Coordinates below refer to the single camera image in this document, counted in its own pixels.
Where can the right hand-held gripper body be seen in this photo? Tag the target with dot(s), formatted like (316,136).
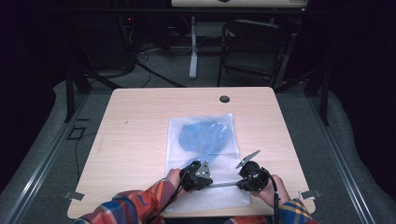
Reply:
(255,175)

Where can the light wooden table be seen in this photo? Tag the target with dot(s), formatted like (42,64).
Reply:
(140,112)

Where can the person's left hand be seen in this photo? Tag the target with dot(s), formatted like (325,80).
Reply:
(174,179)

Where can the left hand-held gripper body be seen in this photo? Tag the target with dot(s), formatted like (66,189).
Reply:
(194,177)

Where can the blue cloth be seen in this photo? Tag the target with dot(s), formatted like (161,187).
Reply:
(204,138)

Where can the black folding chair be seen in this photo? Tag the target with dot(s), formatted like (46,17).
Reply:
(255,46)

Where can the aluminium floor rail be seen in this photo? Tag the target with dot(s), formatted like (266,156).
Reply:
(40,168)
(342,168)

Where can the grey tape piece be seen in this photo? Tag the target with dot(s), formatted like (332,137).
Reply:
(74,195)
(309,194)

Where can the dark cabinet with red light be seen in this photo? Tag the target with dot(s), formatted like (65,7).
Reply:
(106,40)

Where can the white mesh laundry bag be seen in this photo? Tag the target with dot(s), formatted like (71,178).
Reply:
(214,199)

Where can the black metal stand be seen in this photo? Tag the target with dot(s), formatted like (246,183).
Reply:
(323,99)
(70,93)

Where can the black horizontal frame bar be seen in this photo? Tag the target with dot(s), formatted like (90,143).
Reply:
(155,11)

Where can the white desk leg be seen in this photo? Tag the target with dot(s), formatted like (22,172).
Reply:
(193,56)

